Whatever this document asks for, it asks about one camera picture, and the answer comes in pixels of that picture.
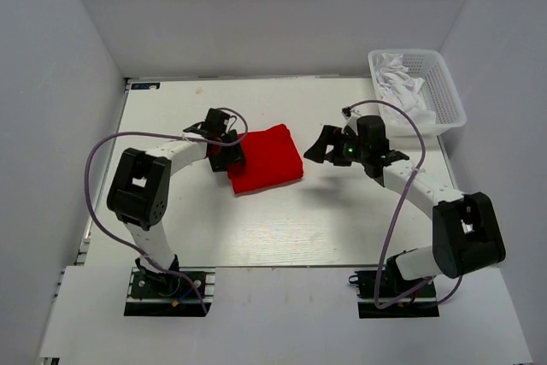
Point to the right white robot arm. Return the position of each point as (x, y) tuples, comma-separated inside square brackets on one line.
[(465, 233)]

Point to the red t shirt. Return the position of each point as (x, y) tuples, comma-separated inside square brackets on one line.
[(271, 159)]

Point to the white crumpled t shirt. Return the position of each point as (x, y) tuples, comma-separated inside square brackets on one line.
[(397, 87)]

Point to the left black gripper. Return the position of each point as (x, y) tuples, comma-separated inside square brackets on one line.
[(235, 155)]

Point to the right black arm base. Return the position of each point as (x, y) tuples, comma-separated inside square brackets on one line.
[(420, 303)]

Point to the blue label sticker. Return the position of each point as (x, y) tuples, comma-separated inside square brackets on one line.
[(145, 86)]

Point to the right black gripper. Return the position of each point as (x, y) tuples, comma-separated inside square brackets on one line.
[(331, 136)]

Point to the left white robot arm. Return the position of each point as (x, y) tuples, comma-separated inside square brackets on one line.
[(138, 195)]

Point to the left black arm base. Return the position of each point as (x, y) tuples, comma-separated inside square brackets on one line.
[(152, 294)]

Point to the white plastic basket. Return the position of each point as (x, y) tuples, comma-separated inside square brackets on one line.
[(439, 91)]

